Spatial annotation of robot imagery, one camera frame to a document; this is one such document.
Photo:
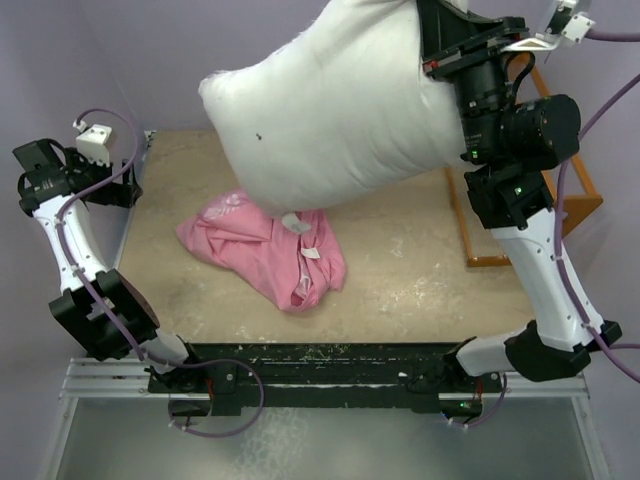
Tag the aluminium frame rail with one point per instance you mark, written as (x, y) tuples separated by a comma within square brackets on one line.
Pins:
[(87, 378)]

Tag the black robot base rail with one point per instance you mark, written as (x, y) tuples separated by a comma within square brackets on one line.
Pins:
[(414, 376)]

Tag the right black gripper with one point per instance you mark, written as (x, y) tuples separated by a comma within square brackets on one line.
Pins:
[(445, 27)]

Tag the white pillow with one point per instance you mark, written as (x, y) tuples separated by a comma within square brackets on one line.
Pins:
[(340, 111)]

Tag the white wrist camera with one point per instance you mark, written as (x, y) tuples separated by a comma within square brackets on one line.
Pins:
[(565, 23), (93, 142)]

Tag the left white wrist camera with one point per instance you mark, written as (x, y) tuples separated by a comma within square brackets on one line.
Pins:
[(93, 142)]

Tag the orange wooden stepped rack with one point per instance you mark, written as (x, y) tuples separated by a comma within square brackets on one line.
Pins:
[(511, 198)]

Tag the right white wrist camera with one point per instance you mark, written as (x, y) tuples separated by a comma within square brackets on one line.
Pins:
[(565, 23)]

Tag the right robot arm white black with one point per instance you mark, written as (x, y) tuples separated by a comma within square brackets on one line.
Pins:
[(511, 146)]

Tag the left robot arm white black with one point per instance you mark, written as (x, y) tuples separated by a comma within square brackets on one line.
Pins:
[(97, 305)]

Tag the pink rose-patterned pillowcase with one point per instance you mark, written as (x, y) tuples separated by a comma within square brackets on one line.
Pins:
[(293, 261)]

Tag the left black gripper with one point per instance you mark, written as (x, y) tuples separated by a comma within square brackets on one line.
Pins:
[(122, 195)]

